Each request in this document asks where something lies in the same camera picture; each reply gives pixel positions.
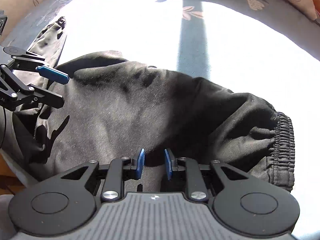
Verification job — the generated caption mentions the black track pants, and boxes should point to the black track pants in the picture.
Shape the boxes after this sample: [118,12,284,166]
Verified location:
[0,16,296,196]

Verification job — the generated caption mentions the blue floral bed sheet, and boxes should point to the blue floral bed sheet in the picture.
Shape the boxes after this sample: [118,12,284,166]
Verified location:
[1,0,319,239]

